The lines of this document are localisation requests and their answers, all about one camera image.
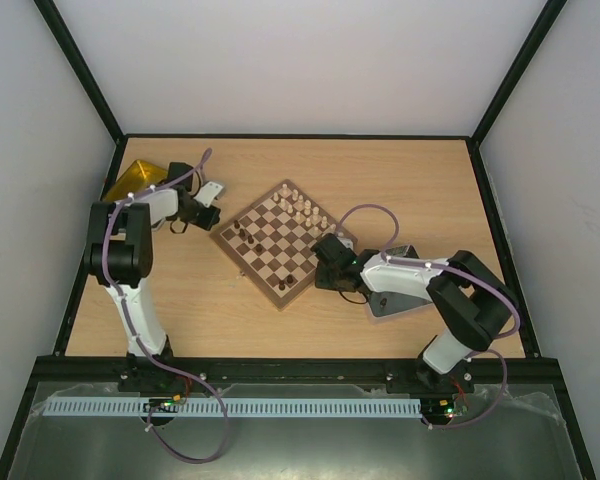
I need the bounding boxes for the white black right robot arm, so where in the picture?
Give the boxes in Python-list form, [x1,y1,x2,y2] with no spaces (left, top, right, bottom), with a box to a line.
[312,233,521,392]

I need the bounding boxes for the black enclosure frame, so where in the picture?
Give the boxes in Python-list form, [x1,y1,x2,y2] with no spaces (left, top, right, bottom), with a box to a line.
[0,0,595,479]

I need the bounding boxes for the silver metal tin tray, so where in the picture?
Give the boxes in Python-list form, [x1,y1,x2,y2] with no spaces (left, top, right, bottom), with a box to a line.
[361,254,432,324]

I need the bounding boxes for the right control circuit board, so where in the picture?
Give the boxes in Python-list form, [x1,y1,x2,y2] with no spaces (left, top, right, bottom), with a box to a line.
[421,398,468,421]

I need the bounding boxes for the control circuit board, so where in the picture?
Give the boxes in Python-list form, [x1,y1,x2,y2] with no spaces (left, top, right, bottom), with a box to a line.
[142,395,188,414]
[421,398,468,421]

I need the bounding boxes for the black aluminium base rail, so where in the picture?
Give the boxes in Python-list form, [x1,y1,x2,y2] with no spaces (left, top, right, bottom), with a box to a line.
[28,356,563,397]

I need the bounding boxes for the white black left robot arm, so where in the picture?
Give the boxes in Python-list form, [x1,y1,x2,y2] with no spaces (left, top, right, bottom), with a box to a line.
[82,162,225,358]

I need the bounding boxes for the white slotted cable duct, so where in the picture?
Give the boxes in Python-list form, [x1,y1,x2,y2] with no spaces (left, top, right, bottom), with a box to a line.
[42,397,421,419]

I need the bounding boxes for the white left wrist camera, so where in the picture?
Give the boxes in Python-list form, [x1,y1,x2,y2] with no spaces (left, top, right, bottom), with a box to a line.
[195,181,225,208]

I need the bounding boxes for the wooden chess board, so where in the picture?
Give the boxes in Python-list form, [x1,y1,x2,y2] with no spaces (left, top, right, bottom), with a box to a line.
[211,179,338,311]

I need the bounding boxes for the yellow metal tin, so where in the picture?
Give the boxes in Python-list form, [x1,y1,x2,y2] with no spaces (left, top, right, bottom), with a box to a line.
[103,160,167,202]

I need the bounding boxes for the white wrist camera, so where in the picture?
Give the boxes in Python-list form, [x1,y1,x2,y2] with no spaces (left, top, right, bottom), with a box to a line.
[195,181,225,208]
[329,226,355,250]

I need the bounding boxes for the left control circuit board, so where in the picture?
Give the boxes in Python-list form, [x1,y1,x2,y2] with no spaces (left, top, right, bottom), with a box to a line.
[142,395,188,414]

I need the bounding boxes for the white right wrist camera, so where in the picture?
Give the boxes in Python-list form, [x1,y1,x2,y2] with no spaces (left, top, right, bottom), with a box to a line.
[329,226,355,250]

